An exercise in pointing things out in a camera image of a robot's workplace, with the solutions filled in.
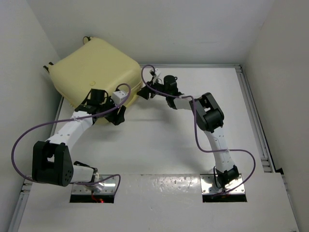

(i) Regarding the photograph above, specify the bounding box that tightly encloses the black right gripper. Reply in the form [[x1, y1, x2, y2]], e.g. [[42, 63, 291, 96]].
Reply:
[[138, 77, 169, 100]]

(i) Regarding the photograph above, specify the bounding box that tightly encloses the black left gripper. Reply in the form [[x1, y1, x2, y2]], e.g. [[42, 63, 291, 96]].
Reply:
[[98, 95, 125, 124]]

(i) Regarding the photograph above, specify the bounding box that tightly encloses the pale yellow suitcase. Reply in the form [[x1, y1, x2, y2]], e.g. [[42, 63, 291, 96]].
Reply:
[[44, 37, 142, 109]]

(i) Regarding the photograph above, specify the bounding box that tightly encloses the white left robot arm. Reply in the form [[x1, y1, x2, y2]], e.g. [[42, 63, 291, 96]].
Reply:
[[32, 89, 129, 187]]

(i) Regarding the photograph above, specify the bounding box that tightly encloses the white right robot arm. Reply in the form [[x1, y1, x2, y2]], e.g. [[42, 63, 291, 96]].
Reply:
[[137, 71, 239, 189]]

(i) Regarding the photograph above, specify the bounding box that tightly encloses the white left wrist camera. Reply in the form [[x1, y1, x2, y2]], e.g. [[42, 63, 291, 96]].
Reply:
[[111, 90, 127, 105]]

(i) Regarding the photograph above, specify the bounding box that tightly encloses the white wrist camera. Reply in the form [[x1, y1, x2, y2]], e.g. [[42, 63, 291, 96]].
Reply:
[[149, 68, 161, 78], [111, 90, 127, 105]]

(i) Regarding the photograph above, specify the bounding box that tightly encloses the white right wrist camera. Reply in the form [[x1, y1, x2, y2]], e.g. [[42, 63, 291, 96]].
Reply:
[[149, 68, 161, 78]]

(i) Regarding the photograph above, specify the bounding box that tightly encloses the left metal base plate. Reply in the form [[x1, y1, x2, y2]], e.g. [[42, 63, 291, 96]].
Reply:
[[72, 174, 117, 195]]

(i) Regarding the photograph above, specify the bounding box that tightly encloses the metal base plate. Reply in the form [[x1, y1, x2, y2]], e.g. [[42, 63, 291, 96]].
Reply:
[[200, 174, 246, 195], [72, 174, 117, 195]]

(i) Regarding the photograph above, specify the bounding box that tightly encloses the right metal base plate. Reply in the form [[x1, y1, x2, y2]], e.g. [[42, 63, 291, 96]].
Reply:
[[200, 174, 246, 195]]

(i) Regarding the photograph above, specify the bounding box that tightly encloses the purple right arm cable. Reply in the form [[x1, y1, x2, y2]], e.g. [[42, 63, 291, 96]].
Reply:
[[141, 64, 256, 194]]

